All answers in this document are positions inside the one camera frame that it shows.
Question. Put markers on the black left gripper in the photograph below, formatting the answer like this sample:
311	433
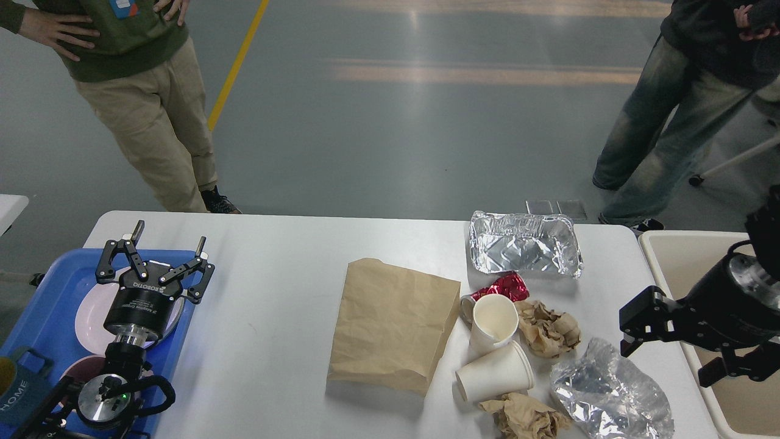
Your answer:
156	312

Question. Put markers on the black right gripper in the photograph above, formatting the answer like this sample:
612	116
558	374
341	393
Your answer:
735	304

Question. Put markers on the pink plate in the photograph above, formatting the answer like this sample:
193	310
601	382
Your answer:
93	310

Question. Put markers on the pink mug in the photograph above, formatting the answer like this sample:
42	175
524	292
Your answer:
86	368

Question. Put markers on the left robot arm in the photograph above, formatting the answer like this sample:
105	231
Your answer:
121	393

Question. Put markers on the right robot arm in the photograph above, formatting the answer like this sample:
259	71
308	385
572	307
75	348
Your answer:
763	243

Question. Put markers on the beige plastic bin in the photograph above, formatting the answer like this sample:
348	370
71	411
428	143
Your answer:
739	407

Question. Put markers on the blue plastic tray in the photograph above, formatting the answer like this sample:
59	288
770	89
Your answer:
48	326

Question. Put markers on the crumpled clear plastic bag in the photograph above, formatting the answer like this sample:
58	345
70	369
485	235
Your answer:
609	397

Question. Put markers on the crumpled brown paper upper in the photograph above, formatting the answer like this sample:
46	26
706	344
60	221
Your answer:
547	333

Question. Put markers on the crumpled brown paper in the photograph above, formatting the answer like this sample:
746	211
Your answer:
547	333
521	416

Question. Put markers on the white side table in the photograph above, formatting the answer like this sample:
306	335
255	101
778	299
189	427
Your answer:
11	207

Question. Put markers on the teal mug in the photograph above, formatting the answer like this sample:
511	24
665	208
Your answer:
22	389

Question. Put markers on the chair leg with caster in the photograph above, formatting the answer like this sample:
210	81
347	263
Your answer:
697	179

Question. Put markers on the lying white paper cup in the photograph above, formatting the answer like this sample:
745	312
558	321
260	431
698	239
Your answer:
505	370

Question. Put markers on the crumpled brown paper lower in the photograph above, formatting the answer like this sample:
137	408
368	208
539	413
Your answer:
521	416

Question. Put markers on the upright white paper cup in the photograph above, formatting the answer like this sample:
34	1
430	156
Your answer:
494	322

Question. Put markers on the person in green sweater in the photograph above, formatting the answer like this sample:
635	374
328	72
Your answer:
135	64

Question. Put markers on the aluminium foil tray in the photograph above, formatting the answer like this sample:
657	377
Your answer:
503	242

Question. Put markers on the brown paper bag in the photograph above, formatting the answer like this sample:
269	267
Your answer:
393	326

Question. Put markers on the person in blue jeans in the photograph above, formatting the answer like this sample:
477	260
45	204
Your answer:
709	59

